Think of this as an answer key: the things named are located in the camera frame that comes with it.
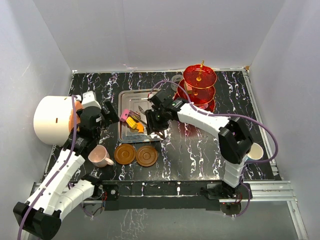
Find brown wooden coaster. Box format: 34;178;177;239
114;144;137;165
135;146;158;167

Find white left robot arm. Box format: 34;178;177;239
13;99;120;240

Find orange fish shaped pastry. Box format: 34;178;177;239
136;122;145;133

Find brown wooden coaster right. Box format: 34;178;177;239
135;146;158;167

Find pink square cake block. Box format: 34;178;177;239
120;109;130;122

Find blue ceramic cup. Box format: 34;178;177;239
247;143;264;162

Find red three-tier cake stand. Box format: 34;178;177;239
173;62;218;112

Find clear tape roll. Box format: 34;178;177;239
170;74;183;92

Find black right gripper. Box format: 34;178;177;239
146;108;169;135

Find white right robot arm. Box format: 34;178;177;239
144;90;253;199

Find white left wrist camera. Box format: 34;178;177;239
81;91;101;109

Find silver metal serving tongs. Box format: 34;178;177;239
138;105;166;140

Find brown chocolate layered cake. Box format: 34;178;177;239
129;111;141;122

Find brown wooden coaster left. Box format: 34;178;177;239
114;144;137;165

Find silver metal tray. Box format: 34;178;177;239
118;89;162;144

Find white cylindrical drum container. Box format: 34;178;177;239
33;96;74;146

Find pink ceramic cup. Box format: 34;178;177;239
88;145;115;168

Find yellow orange cake piece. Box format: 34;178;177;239
125;116;138;129

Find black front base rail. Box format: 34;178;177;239
101;180;253;211

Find green striped macaron cake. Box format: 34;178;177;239
184;83;193;94

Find aluminium frame rail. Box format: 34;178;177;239
242;66;309;240

